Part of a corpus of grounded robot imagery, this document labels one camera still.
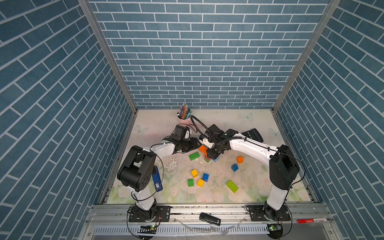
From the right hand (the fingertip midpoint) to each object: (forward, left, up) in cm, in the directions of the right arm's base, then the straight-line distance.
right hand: (210, 154), depth 87 cm
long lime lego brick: (-15, -13, -7) cm, 21 cm away
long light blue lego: (-7, -2, +8) cm, 11 cm away
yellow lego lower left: (-10, +8, -5) cm, 14 cm away
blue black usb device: (-17, +28, -4) cm, 33 cm away
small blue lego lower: (-12, +2, -4) cm, 13 cm away
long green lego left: (+2, +10, -6) cm, 12 cm away
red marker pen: (-28, -50, -6) cm, 57 cm away
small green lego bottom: (-15, +10, -6) cm, 19 cm away
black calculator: (+21, -30, -5) cm, 37 cm away
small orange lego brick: (+1, -18, -6) cm, 19 cm away
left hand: (+6, +5, 0) cm, 8 cm away
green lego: (0, +2, -8) cm, 8 cm away
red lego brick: (+1, +2, -6) cm, 6 cm away
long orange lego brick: (+2, +5, +2) cm, 5 cm away
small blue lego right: (-4, -15, -7) cm, 17 cm away
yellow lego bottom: (-15, +5, -6) cm, 16 cm away
